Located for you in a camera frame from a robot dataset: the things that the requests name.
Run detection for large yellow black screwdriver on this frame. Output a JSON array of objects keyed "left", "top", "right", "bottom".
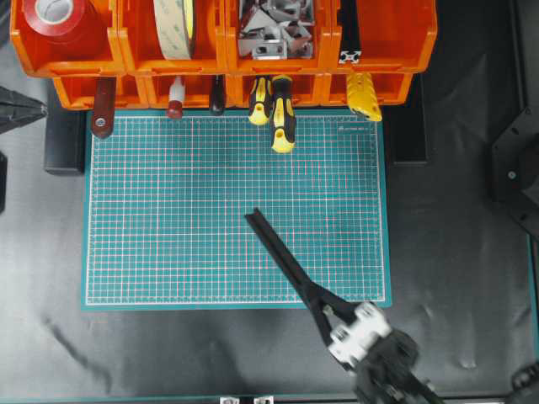
[{"left": 270, "top": 75, "right": 296, "bottom": 153}]

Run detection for red tape roll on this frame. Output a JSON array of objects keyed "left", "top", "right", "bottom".
[{"left": 22, "top": 0, "right": 88, "bottom": 44}]

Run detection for lower orange bin, screwdrivers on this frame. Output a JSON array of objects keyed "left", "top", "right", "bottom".
[{"left": 225, "top": 74, "right": 324, "bottom": 109}]

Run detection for upper orange bin, red tape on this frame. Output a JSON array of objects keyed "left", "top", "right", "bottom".
[{"left": 10, "top": 1, "right": 125, "bottom": 77}]

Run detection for lower orange bin, yellow knife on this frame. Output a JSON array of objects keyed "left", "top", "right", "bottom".
[{"left": 321, "top": 73, "right": 414, "bottom": 107}]

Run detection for lower orange bin, brown handle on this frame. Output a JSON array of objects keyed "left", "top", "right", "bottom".
[{"left": 52, "top": 75, "right": 149, "bottom": 110}]

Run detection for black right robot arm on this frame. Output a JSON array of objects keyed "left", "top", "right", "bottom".
[{"left": 304, "top": 281, "right": 443, "bottom": 403}]

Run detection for brown wooden handled tool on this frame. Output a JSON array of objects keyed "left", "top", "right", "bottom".
[{"left": 91, "top": 77, "right": 116, "bottom": 139}]

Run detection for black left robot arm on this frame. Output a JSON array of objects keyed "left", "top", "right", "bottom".
[{"left": 0, "top": 87, "right": 47, "bottom": 134}]

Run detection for yellow utility knife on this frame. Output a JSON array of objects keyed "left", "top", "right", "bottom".
[{"left": 346, "top": 72, "right": 382, "bottom": 122}]

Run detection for red white handled tool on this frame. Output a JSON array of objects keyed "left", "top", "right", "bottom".
[{"left": 167, "top": 76, "right": 185, "bottom": 120}]

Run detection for small yellow black screwdriver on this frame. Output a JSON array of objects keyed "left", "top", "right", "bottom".
[{"left": 248, "top": 76, "right": 273, "bottom": 125}]

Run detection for green cutting mat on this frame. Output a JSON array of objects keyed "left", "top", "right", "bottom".
[{"left": 81, "top": 109, "right": 392, "bottom": 311}]

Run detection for cream double-sided tape roll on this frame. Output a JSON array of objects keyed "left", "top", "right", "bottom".
[{"left": 153, "top": 0, "right": 196, "bottom": 60}]

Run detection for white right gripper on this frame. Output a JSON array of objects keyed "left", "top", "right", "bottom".
[{"left": 307, "top": 282, "right": 390, "bottom": 369}]

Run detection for pile of grey corner brackets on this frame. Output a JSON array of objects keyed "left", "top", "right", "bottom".
[{"left": 237, "top": 0, "right": 315, "bottom": 60}]

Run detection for dark handled tool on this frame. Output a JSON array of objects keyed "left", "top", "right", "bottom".
[{"left": 209, "top": 75, "right": 226, "bottom": 116}]

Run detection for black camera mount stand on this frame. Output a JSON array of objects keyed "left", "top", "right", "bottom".
[{"left": 491, "top": 1, "right": 538, "bottom": 240}]

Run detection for upper orange bin, brackets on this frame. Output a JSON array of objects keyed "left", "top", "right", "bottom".
[{"left": 224, "top": 1, "right": 339, "bottom": 76}]

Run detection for lower orange bin, small handles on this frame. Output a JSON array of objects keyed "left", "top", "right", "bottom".
[{"left": 142, "top": 75, "right": 235, "bottom": 109}]

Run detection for upper orange bin, frame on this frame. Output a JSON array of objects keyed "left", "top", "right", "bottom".
[{"left": 328, "top": 1, "right": 438, "bottom": 73}]

